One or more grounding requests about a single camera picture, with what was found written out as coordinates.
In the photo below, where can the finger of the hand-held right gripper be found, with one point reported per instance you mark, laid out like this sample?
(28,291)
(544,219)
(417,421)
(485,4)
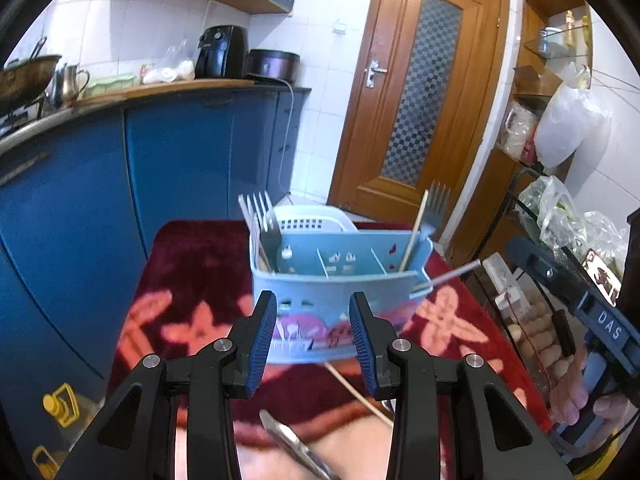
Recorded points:
(537,267)

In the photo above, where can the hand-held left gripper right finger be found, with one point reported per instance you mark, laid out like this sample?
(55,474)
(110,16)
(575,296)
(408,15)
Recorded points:
(362,345)

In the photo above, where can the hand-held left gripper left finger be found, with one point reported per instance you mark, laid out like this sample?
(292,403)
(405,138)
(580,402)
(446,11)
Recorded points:
(262,345)

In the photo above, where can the bamboo chopstick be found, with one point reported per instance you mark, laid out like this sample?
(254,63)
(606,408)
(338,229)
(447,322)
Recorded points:
(360,395)
(415,230)

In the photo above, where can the light blue utensil holder box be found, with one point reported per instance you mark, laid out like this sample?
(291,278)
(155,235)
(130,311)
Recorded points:
(320,305)

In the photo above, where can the metal knife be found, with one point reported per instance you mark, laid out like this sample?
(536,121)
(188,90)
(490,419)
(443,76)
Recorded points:
(300,447)

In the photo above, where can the metal fork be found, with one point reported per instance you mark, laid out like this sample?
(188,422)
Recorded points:
(439,205)
(270,232)
(247,210)

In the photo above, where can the person's right hand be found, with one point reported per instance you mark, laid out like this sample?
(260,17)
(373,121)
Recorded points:
(567,395)

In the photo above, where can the white power strip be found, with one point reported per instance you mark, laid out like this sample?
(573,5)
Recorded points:
(505,285)

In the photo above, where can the clear plastic bag with vegetables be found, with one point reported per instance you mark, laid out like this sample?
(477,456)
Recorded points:
(555,210)

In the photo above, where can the dark red flower blanket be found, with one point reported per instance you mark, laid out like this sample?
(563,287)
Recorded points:
(200,270)

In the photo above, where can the white plastic basket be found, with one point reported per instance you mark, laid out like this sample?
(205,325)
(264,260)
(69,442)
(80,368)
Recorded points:
(310,220)

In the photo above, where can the white plastic bag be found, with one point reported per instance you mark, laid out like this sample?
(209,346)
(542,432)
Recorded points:
(570,120)

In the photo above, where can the blue lower kitchen cabinet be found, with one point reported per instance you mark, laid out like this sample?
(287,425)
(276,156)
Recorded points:
(175,160)

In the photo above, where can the yellow oil bottle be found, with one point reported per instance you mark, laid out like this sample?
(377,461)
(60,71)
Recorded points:
(60,405)
(47,462)

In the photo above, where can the wooden door with glass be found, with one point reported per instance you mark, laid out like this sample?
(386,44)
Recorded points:
(390,110)

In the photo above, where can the glass jar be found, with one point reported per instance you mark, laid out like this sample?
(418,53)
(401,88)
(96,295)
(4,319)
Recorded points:
(550,42)

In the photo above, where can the dark rice cooker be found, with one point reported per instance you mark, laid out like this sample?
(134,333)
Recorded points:
(272,66)

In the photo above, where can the clear plastic bag on counter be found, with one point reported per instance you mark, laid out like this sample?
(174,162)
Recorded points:
(167,70)

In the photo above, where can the black air fryer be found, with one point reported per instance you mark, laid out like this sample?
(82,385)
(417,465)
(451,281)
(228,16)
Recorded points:
(220,52)

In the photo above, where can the green tray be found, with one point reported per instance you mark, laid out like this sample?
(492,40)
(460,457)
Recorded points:
(110,85)

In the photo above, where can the metal pitcher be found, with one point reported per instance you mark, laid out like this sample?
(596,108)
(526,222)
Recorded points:
(67,85)

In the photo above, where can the gas stove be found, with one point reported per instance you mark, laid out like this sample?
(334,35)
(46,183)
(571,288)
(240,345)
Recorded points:
(20,120)

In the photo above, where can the black wok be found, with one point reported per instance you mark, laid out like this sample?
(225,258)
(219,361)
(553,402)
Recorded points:
(27,77)

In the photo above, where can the wooden wall shelf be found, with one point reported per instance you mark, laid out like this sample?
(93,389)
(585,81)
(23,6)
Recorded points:
(530,75)

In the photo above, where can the white light switch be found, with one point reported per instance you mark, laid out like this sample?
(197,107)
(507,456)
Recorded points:
(340,28)

